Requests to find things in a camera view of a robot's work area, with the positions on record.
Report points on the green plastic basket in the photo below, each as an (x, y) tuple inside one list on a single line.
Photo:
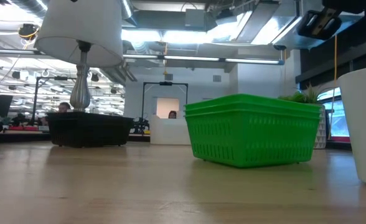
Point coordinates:
[(232, 99), (251, 140)]

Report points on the black plastic basket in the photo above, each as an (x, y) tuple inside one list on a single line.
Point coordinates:
[(89, 130)]

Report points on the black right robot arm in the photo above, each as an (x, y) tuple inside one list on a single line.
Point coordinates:
[(351, 4)]

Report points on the person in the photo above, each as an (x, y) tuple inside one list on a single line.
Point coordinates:
[(172, 115), (64, 107), (21, 119)]

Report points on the white plastic bin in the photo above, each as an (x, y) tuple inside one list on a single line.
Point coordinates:
[(167, 133)]

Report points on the small black background robot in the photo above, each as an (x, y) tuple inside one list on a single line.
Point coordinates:
[(141, 126)]

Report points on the long ceiling light tube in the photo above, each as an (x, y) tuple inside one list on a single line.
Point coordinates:
[(192, 58)]

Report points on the table lamp white shade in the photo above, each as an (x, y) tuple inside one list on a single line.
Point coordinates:
[(77, 31)]

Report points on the plant in white patterned pot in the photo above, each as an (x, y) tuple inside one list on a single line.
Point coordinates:
[(320, 130)]

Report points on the red boxes row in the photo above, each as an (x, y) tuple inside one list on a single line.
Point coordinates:
[(22, 128)]

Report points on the round black ceiling device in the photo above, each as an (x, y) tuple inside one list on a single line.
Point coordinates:
[(28, 30)]

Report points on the white plastic cup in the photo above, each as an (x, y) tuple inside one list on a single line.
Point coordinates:
[(363, 124)]

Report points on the black background gantry frame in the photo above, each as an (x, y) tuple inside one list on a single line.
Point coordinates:
[(35, 99)]

